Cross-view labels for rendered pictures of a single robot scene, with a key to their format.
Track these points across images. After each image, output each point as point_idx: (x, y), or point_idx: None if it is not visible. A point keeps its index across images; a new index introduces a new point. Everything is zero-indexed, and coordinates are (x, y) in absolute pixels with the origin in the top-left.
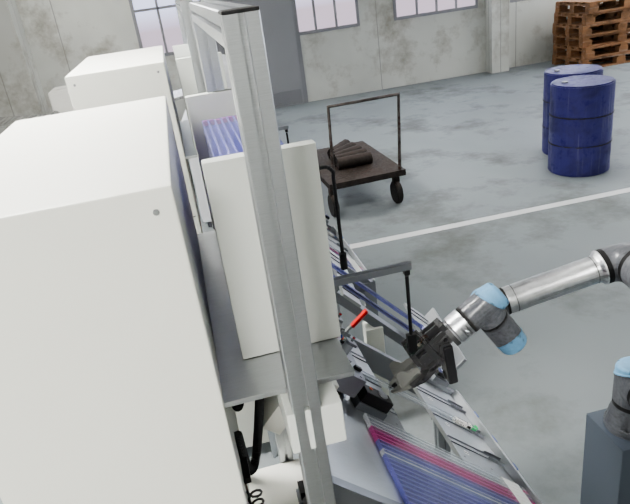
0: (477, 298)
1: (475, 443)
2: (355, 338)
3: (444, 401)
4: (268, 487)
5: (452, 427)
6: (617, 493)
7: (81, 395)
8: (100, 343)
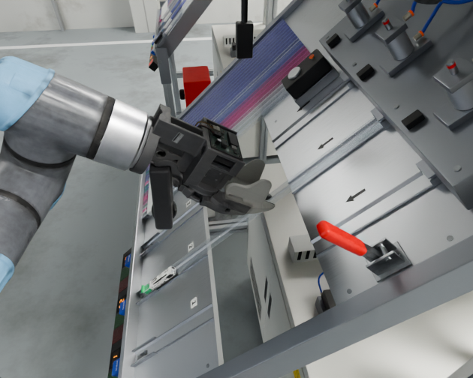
0: (59, 75)
1: (161, 254)
2: (345, 313)
3: (163, 343)
4: (442, 341)
5: (185, 249)
6: None
7: None
8: None
